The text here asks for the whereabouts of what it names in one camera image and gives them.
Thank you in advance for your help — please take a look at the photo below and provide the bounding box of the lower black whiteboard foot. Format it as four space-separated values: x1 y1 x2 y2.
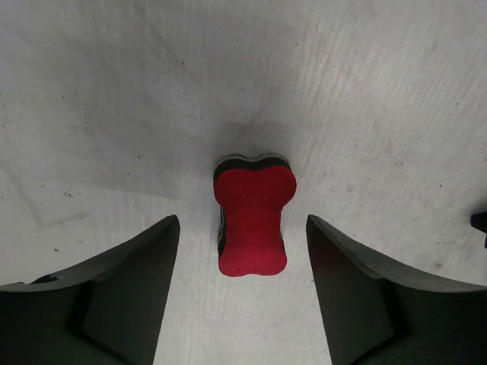
469 211 487 248

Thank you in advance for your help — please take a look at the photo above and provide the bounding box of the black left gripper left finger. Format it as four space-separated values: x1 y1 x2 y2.
1 215 180 364

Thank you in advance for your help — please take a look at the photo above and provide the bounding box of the red bone-shaped eraser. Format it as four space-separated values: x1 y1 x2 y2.
213 154 297 278

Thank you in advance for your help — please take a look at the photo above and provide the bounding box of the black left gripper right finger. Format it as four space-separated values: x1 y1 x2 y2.
306 215 486 364

